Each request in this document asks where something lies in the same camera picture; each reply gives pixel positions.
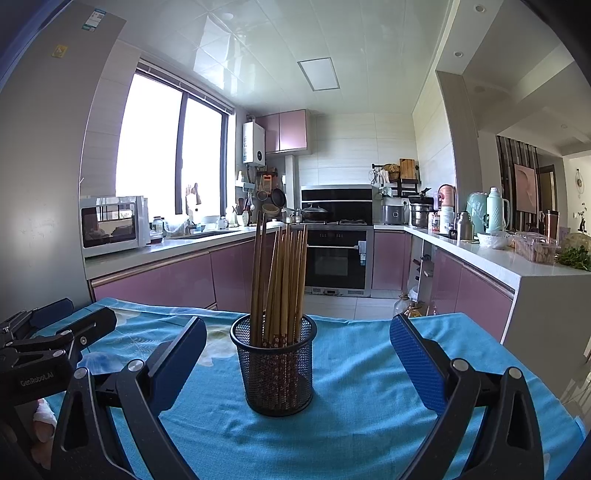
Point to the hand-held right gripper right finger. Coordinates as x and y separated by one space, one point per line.
415 360

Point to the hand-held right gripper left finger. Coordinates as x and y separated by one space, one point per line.
184 350

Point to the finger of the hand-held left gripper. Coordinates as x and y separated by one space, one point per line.
94 323
53 311

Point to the black mesh utensil holder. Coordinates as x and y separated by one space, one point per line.
258 383

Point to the bundle of wooden chopsticks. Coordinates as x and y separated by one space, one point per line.
286 277

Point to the person's left hand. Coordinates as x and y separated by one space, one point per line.
45 417

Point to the glass jug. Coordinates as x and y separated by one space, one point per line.
401 307

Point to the pink kitchen base cabinets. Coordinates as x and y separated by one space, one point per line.
161 281
475 290

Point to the blue floral tablecloth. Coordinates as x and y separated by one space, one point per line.
360 415

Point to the white microwave oven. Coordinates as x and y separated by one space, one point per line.
111 226

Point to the grey refrigerator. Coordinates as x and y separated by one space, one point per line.
41 184

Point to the black built-in oven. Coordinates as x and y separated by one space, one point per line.
332 263

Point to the steel vacuum flask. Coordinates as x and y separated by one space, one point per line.
464 226

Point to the white bottle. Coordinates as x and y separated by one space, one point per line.
448 220

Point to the stainless steel pot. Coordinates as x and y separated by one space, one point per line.
420 214

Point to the silver rice cooker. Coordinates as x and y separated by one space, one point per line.
395 212

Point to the clear plastic container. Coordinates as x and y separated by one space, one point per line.
535 249

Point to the pink kettle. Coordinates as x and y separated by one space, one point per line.
447 196

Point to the mint green thermos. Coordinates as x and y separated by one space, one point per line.
496 212

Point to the black wok with lid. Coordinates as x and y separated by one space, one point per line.
315 214

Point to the hanging frying pan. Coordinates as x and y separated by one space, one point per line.
278 197

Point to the black range hood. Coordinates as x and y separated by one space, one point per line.
337 196

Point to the kitchen window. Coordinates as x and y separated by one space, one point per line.
152 147

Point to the green leafy vegetables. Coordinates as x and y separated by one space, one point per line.
575 258

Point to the wooden cutting board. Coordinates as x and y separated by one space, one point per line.
406 168

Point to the brown steel tumbler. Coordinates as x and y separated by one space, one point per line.
552 225

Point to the white water heater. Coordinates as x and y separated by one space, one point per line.
254 143

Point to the ceiling light panel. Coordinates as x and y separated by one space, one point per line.
318 74

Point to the black wall rack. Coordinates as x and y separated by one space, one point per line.
408 187

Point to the framed wall painting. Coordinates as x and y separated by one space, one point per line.
525 187

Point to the pink wall cabinet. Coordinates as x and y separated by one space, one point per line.
288 131

